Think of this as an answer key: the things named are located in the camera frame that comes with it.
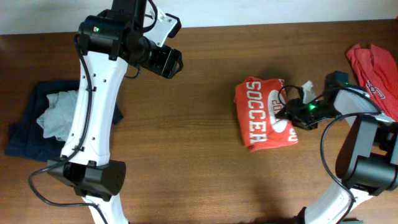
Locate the folded grey garment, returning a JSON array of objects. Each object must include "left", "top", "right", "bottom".
[{"left": 37, "top": 90, "right": 78, "bottom": 141}]

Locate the orange t-shirt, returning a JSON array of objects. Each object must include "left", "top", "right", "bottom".
[{"left": 234, "top": 77, "right": 299, "bottom": 152}]

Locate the folded navy blue garment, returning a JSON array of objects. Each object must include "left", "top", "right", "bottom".
[{"left": 4, "top": 80, "right": 124, "bottom": 163}]

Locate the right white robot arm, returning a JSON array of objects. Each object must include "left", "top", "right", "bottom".
[{"left": 275, "top": 71, "right": 397, "bottom": 223}]

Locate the red printed t-shirt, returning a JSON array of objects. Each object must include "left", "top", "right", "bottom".
[{"left": 346, "top": 44, "right": 397, "bottom": 121}]

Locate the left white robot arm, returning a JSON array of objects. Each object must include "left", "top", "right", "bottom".
[{"left": 46, "top": 1, "right": 183, "bottom": 223}]

